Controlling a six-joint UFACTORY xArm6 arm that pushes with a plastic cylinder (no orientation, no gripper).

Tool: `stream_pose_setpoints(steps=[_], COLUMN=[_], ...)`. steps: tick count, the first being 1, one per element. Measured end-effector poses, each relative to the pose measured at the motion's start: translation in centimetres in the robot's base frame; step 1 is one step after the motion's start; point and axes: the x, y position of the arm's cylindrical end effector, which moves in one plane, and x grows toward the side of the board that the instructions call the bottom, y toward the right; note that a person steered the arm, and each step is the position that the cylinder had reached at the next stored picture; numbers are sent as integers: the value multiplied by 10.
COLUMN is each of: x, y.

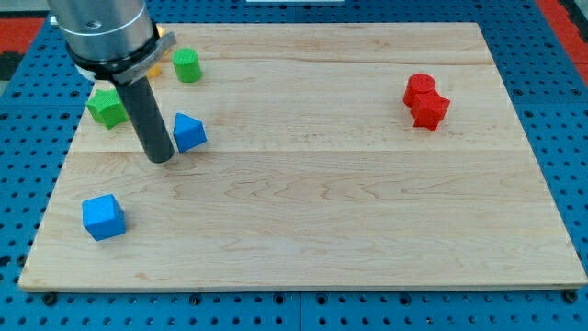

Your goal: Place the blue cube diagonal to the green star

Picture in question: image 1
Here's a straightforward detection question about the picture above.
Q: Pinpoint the red cylinder block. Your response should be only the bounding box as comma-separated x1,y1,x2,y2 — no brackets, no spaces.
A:
402,73,436,108

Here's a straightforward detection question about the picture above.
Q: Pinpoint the yellow block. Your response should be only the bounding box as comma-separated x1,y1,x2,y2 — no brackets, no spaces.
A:
145,25,168,79

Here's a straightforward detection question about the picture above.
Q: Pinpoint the blue triangular prism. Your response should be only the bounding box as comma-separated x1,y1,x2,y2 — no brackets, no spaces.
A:
173,113,208,153

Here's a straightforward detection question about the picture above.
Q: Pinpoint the green cylinder block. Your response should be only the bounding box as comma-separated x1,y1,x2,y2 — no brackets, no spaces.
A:
172,48,202,83

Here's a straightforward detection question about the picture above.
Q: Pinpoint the green star block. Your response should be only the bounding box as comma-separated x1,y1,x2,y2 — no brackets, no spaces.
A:
86,89,129,130

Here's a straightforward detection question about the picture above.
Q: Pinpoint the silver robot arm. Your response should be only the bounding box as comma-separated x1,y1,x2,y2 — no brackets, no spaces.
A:
48,0,176,86

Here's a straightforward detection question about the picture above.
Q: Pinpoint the red star block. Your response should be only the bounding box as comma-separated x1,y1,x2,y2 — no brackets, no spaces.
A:
411,91,450,131

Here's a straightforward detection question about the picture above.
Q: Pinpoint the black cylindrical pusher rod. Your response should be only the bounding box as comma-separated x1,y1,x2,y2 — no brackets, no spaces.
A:
115,77,175,164

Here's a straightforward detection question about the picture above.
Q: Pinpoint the blue cube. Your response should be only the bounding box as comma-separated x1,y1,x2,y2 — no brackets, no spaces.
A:
82,194,126,241

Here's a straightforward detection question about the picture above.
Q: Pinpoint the wooden board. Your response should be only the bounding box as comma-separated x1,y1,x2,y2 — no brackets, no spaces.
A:
19,23,587,292

